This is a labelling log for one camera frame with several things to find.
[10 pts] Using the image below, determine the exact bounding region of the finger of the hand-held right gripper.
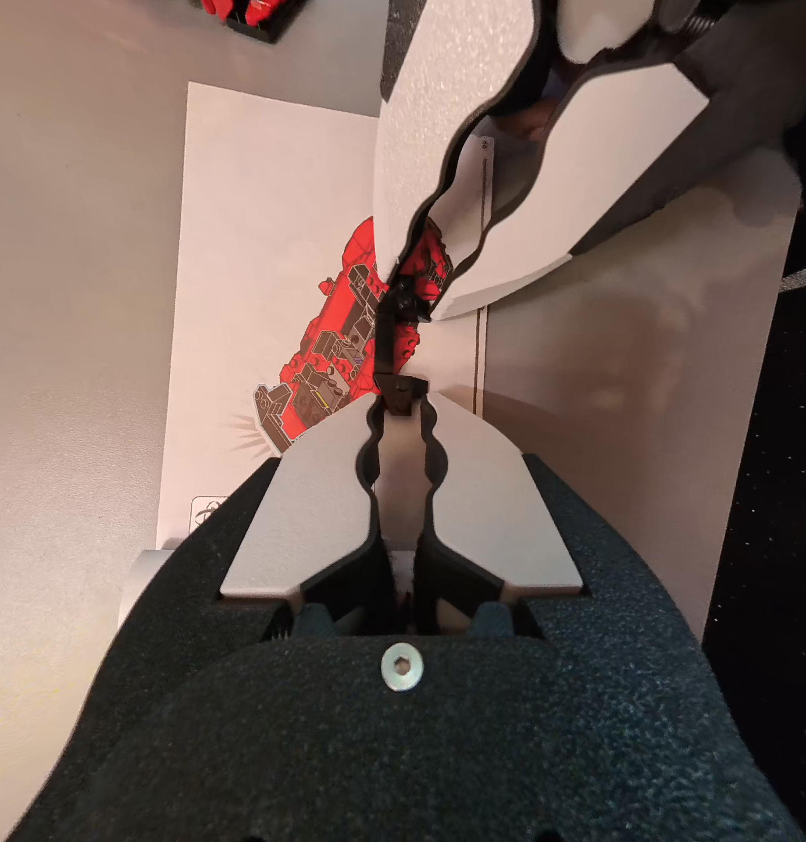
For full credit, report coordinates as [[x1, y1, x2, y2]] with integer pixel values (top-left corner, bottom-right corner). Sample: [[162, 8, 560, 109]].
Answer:
[[373, 0, 543, 280], [436, 62, 710, 321]]

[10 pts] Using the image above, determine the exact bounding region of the lego instruction booklet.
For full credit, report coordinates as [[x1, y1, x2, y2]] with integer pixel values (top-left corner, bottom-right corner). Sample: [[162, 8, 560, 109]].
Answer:
[[117, 82, 802, 642]]

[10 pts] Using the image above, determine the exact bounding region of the black lego arch piece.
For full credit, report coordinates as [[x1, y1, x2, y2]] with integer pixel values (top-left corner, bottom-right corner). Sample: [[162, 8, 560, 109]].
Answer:
[[373, 273, 432, 396]]

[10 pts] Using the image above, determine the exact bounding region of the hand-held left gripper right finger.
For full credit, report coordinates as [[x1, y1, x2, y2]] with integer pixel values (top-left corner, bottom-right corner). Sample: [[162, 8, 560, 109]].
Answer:
[[419, 392, 585, 599]]

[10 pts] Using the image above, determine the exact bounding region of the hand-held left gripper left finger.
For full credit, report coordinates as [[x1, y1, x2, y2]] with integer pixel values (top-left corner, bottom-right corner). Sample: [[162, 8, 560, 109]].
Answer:
[[219, 393, 384, 601]]

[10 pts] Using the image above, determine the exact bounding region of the black lego wedge plate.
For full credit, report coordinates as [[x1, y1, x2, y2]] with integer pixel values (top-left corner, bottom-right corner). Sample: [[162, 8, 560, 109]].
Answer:
[[375, 375, 432, 420]]

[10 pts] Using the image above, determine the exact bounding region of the red lego car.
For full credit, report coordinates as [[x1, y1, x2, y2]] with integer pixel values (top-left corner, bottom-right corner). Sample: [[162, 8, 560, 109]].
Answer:
[[189, 0, 312, 46]]

